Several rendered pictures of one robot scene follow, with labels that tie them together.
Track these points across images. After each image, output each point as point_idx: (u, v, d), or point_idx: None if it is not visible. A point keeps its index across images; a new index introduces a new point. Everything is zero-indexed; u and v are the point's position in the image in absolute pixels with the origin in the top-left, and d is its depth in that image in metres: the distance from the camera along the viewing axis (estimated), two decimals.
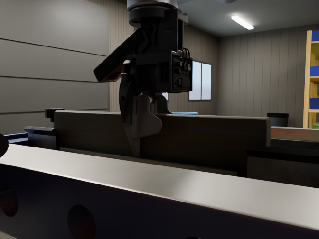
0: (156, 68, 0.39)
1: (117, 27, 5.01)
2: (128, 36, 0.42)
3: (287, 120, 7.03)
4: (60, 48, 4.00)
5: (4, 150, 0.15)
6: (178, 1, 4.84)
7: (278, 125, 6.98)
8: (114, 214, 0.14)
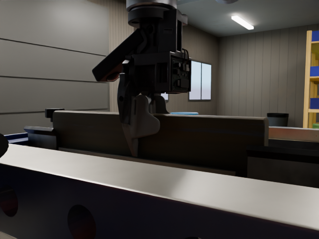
0: (154, 68, 0.39)
1: (117, 27, 5.01)
2: (127, 36, 0.42)
3: (287, 120, 7.03)
4: (60, 48, 4.00)
5: (4, 150, 0.15)
6: (178, 1, 4.84)
7: (278, 125, 6.98)
8: (114, 214, 0.14)
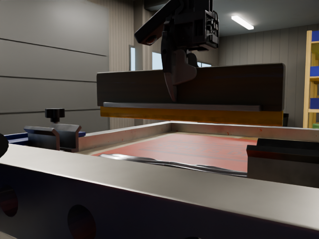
0: (191, 26, 0.48)
1: (117, 27, 5.01)
2: (166, 3, 0.51)
3: (287, 120, 7.03)
4: (60, 48, 4.00)
5: (4, 150, 0.15)
6: None
7: None
8: (114, 214, 0.14)
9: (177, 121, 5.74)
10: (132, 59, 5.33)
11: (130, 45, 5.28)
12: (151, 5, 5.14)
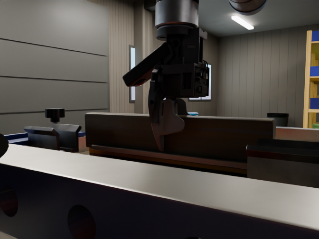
0: (180, 77, 0.46)
1: (117, 27, 5.01)
2: (155, 49, 0.49)
3: (287, 120, 7.03)
4: (60, 48, 4.00)
5: (4, 150, 0.15)
6: None
7: (278, 125, 6.98)
8: (114, 214, 0.14)
9: None
10: (132, 59, 5.33)
11: (130, 45, 5.28)
12: (151, 5, 5.14)
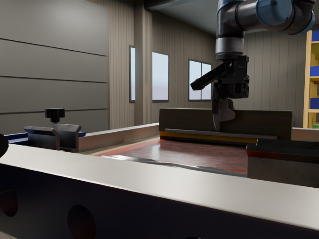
0: (232, 85, 0.74)
1: (117, 27, 5.01)
2: (215, 67, 0.77)
3: None
4: (60, 48, 4.00)
5: (4, 150, 0.15)
6: (178, 1, 4.84)
7: None
8: (114, 214, 0.14)
9: None
10: (132, 59, 5.33)
11: (130, 45, 5.28)
12: (151, 5, 5.14)
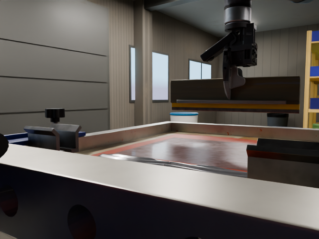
0: (241, 52, 0.78)
1: (117, 27, 5.01)
2: (224, 37, 0.80)
3: (287, 120, 7.03)
4: (60, 48, 4.00)
5: (4, 150, 0.15)
6: (178, 1, 4.84)
7: (278, 125, 6.98)
8: (114, 214, 0.14)
9: (177, 121, 5.74)
10: (132, 59, 5.33)
11: (130, 45, 5.28)
12: (151, 5, 5.14)
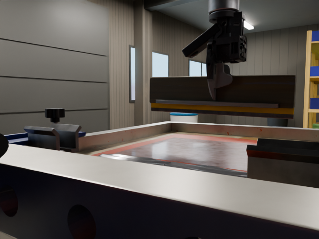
0: (228, 46, 0.67)
1: (117, 27, 5.01)
2: (209, 28, 0.70)
3: (287, 120, 7.03)
4: (60, 48, 4.00)
5: (4, 150, 0.15)
6: (178, 1, 4.84)
7: (278, 125, 6.98)
8: (114, 214, 0.14)
9: (177, 121, 5.74)
10: (132, 59, 5.33)
11: (130, 45, 5.28)
12: (151, 5, 5.14)
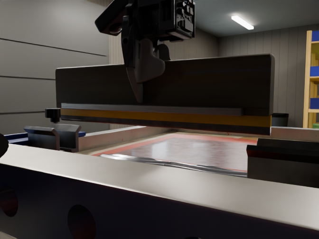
0: (158, 9, 0.39)
1: None
2: None
3: (287, 120, 7.03)
4: (60, 48, 4.00)
5: (4, 150, 0.15)
6: None
7: (278, 125, 6.98)
8: (114, 214, 0.14)
9: None
10: None
11: None
12: None
